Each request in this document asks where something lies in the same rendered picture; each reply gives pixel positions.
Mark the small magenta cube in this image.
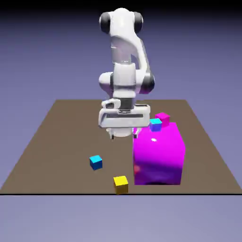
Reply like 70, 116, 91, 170
155, 112, 171, 128

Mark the small yellow cube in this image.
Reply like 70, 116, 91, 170
113, 175, 129, 195

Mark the small blue cube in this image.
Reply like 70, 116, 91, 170
149, 118, 163, 132
89, 155, 103, 171

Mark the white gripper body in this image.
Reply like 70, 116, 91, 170
97, 104, 151, 130

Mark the large magenta box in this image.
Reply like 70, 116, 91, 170
132, 122, 186, 186

